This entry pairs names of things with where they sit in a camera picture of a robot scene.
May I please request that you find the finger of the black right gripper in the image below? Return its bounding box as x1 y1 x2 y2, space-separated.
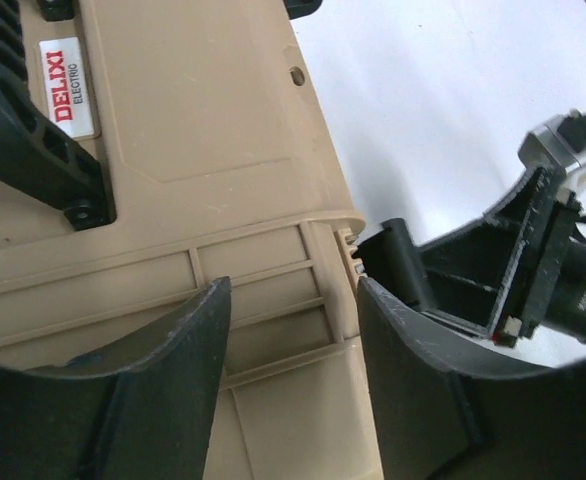
420 167 548 293
420 259 506 339

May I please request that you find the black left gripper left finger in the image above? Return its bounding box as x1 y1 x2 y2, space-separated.
0 277 231 479

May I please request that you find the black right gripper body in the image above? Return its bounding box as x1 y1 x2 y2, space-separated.
490 169 581 348

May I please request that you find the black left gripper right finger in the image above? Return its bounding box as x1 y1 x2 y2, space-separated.
357 278 586 479

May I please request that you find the tan plastic tool box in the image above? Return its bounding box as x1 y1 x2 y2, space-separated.
0 1 383 479

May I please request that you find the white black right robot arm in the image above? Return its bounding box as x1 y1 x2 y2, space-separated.
418 166 586 347

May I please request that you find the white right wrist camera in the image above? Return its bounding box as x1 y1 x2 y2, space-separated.
518 109 586 194

